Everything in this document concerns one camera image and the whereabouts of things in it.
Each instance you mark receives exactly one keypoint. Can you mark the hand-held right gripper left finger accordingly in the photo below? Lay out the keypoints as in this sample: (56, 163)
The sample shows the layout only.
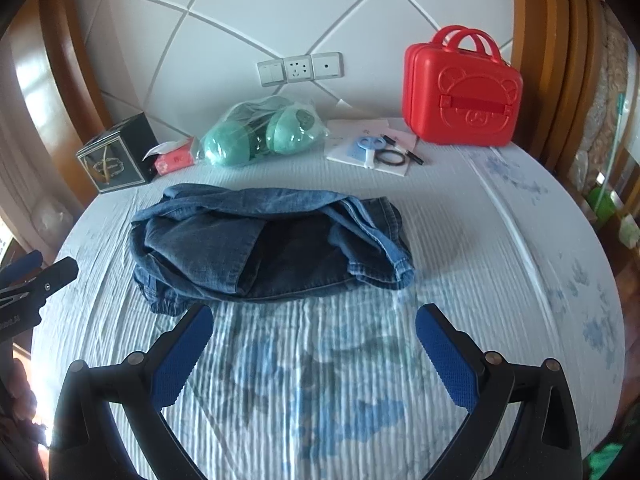
(182, 360)

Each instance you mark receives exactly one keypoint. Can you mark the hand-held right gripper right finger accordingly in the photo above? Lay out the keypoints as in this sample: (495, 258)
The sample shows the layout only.
(445, 360)

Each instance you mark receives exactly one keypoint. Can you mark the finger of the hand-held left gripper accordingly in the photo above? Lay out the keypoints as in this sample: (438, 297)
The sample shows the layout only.
(22, 262)
(55, 275)

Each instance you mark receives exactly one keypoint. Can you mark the blue denim jeans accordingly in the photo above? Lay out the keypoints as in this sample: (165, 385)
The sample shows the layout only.
(225, 250)

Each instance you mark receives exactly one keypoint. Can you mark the black gift box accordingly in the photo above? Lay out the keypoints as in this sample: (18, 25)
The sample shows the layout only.
(117, 157)

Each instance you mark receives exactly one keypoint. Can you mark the red tissue pack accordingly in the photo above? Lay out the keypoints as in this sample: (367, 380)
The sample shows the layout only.
(175, 160)

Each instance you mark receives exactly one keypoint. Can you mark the black pen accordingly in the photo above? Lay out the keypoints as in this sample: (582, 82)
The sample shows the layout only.
(405, 152)

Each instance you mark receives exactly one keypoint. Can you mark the green plush slipper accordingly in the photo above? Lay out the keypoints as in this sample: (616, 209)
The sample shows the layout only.
(225, 145)
(290, 132)

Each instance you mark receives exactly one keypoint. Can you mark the green box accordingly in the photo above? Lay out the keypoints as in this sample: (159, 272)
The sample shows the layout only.
(604, 205)

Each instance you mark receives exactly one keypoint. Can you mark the blue key-shaped comb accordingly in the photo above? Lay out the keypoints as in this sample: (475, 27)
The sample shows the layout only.
(362, 147)

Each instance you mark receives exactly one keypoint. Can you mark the white paper booklet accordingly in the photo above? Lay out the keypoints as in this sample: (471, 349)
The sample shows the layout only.
(345, 152)

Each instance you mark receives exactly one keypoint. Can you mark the red bear-embossed small suitcase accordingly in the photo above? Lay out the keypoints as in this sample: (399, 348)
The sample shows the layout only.
(465, 110)

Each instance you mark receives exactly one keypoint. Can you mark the green plush in plastic bag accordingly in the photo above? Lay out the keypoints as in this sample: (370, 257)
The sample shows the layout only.
(260, 110)

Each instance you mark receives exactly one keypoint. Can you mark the white padded headboard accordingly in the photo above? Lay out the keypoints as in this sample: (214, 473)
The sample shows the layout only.
(225, 20)

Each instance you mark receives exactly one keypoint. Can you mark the white wall switch plate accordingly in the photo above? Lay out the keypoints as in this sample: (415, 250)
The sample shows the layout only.
(271, 72)

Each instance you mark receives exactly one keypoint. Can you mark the white wall socket plate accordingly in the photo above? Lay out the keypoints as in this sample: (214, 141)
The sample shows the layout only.
(299, 69)

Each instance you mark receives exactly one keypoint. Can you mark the wooden headboard frame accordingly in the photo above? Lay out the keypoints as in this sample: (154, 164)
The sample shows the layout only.
(540, 60)

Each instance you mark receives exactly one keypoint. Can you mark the white single-hole wall plate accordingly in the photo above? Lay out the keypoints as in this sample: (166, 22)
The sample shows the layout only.
(327, 66)

